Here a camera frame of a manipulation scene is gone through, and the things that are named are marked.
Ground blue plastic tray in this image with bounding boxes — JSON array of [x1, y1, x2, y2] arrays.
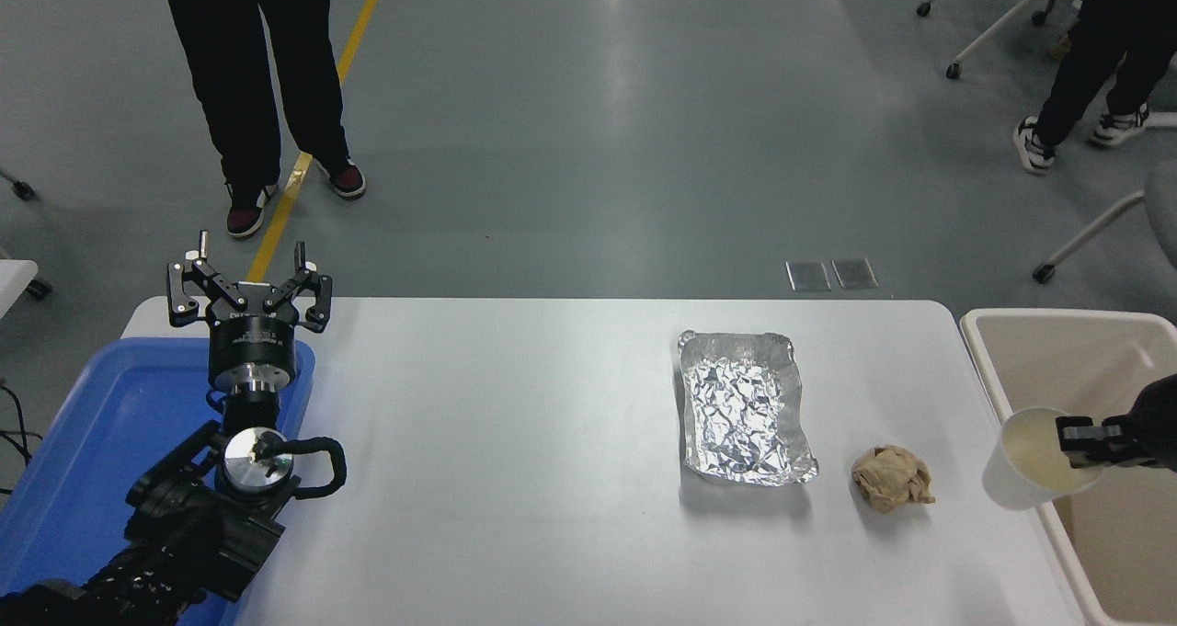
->
[[0, 336, 316, 626]]

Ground crumpled tan paper ball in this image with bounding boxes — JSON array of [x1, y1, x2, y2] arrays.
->
[[851, 445, 936, 515]]

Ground large pale bin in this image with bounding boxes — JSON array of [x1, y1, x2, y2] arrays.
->
[[959, 308, 1177, 626]]

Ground black cables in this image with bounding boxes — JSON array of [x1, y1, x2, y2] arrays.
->
[[0, 382, 43, 495]]

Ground crumpled foil tray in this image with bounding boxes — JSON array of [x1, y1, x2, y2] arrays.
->
[[678, 329, 819, 486]]

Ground person with red shoes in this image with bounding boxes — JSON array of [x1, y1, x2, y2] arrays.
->
[[154, 0, 367, 240]]

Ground white paper cup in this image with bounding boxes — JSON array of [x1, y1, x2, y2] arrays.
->
[[981, 406, 1104, 512]]

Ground white wheeled table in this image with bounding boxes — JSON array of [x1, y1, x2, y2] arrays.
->
[[0, 260, 53, 319]]

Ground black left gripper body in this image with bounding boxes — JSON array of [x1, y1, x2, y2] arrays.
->
[[208, 282, 300, 388]]

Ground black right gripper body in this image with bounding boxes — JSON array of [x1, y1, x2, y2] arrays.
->
[[1108, 375, 1177, 472]]

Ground person with white shoes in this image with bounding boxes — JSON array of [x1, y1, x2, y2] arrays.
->
[[1013, 0, 1177, 175]]

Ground grey chair with white leg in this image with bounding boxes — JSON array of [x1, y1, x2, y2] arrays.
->
[[1032, 162, 1177, 285]]

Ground white-legged wheeled chair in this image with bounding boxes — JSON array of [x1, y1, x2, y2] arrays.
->
[[917, 0, 1104, 80]]

